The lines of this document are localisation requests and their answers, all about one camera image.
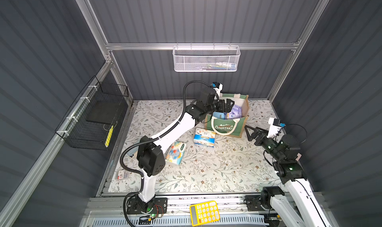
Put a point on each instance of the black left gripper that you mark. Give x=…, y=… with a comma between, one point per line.
x=222, y=105

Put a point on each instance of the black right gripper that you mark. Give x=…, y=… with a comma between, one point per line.
x=259, y=137

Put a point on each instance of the purple tissue pack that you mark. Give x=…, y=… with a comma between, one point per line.
x=235, y=113

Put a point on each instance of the blue cartoon tissue pack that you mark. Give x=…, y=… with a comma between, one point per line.
x=219, y=115

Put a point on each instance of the green Christmas burlap tote bag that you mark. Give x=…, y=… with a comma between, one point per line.
x=232, y=123

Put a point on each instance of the orange blue tissue pack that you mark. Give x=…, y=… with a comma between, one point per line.
x=204, y=137

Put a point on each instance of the colourful white tissue pack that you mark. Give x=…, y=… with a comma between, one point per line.
x=176, y=153

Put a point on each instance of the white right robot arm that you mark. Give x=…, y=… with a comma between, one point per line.
x=307, y=212

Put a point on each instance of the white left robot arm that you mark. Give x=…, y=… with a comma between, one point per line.
x=150, y=156

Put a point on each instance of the yellow calculator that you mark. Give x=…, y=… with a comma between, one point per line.
x=204, y=213

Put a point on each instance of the light blue stapler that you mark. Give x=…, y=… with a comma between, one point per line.
x=133, y=153

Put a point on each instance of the small clear staples box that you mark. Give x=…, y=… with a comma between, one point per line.
x=122, y=174

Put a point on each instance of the yellow tag in basket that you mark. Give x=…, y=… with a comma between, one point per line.
x=109, y=136

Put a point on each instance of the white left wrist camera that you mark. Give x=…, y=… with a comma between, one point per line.
x=218, y=87

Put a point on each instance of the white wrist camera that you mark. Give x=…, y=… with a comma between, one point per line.
x=275, y=127
x=218, y=87

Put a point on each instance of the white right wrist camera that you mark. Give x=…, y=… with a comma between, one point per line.
x=275, y=127

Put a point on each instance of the white wire wall basket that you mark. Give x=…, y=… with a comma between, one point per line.
x=206, y=58

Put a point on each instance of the black wire wall basket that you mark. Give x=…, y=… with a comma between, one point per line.
x=103, y=104

